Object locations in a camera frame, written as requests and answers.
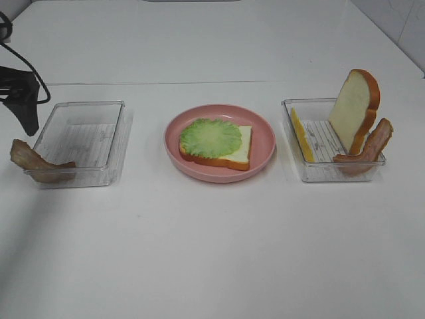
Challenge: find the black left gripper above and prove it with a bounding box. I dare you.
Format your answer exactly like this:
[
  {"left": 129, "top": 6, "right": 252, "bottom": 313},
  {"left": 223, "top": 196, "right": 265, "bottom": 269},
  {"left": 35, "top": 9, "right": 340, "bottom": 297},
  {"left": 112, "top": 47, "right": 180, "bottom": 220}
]
[{"left": 1, "top": 66, "right": 39, "bottom": 136}]

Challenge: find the green lettuce leaf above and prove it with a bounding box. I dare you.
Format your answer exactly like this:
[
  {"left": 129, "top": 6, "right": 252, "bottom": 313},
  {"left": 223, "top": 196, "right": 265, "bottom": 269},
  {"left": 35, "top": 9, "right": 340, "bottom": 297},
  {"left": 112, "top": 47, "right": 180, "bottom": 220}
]
[{"left": 180, "top": 118, "right": 242, "bottom": 159}]

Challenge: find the yellow cheese slice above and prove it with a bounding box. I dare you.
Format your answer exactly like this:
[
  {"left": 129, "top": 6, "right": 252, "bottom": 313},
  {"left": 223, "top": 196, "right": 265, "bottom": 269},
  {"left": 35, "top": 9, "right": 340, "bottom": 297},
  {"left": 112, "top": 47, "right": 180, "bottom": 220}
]
[{"left": 290, "top": 107, "right": 315, "bottom": 163}]

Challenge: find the upright toast bread slice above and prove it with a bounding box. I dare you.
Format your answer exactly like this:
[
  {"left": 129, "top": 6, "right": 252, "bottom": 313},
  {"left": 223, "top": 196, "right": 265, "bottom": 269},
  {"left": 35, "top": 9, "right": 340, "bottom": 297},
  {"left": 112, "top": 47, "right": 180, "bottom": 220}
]
[{"left": 328, "top": 69, "right": 381, "bottom": 156}]

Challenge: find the clear plastic left tray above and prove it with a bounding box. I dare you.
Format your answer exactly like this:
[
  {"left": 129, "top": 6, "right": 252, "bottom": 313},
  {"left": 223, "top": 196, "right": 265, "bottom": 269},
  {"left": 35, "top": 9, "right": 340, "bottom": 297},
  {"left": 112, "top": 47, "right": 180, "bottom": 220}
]
[{"left": 24, "top": 101, "right": 132, "bottom": 189}]

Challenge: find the pink round plate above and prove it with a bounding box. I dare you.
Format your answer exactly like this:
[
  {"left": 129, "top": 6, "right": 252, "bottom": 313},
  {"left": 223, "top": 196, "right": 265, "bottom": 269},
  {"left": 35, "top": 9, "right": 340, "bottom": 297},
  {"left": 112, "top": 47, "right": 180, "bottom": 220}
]
[{"left": 164, "top": 104, "right": 276, "bottom": 183}]

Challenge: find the clear plastic tray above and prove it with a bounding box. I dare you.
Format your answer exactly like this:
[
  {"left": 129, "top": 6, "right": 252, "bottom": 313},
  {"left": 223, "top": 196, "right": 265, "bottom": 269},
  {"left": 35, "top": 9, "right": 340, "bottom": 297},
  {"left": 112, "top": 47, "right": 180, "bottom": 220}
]
[
  {"left": 24, "top": 101, "right": 132, "bottom": 189},
  {"left": 282, "top": 98, "right": 386, "bottom": 183}
]

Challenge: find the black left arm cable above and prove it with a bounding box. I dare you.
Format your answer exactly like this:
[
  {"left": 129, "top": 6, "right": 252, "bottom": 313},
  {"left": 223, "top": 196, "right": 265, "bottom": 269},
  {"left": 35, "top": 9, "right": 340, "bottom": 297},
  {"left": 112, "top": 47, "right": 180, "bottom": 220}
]
[{"left": 0, "top": 11, "right": 51, "bottom": 104}]

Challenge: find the bacon strip from tray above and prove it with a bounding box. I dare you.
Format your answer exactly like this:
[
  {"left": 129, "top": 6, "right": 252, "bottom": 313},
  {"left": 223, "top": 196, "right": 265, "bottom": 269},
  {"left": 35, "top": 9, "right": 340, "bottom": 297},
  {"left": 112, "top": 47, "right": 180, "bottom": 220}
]
[
  {"left": 10, "top": 139, "right": 76, "bottom": 183},
  {"left": 333, "top": 118, "right": 394, "bottom": 176}
]

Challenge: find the toast bread slice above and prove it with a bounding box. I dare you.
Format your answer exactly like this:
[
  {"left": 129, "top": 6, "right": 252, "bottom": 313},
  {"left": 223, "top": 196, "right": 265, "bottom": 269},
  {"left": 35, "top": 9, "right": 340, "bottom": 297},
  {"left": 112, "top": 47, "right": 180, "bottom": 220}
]
[
  {"left": 328, "top": 69, "right": 381, "bottom": 156},
  {"left": 179, "top": 125, "right": 252, "bottom": 171}
]

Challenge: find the clear plastic right tray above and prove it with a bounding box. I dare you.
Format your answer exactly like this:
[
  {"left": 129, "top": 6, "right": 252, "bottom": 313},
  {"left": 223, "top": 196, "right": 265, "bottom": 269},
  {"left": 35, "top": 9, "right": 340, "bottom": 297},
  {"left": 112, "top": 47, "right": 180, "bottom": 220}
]
[{"left": 282, "top": 98, "right": 386, "bottom": 183}]

